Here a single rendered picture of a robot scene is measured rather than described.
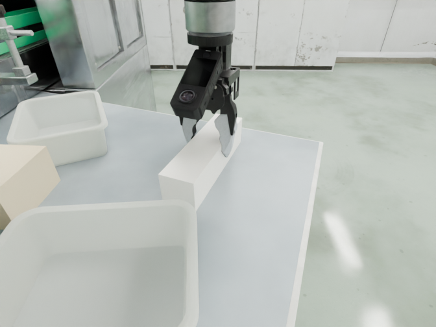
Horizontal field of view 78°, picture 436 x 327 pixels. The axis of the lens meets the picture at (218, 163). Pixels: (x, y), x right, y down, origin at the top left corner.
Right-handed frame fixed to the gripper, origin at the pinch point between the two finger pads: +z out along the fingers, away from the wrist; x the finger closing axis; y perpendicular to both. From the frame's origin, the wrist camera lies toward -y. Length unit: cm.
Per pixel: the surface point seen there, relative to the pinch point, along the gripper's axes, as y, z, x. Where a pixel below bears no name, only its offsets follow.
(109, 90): 36, 8, 55
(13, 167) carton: -20.2, -3.3, 23.2
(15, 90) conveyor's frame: 8, 0, 62
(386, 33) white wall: 420, 40, -82
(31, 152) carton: -16.4, -3.3, 24.3
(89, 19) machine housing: 35, -15, 56
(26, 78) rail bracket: 3.8, -6.6, 49.2
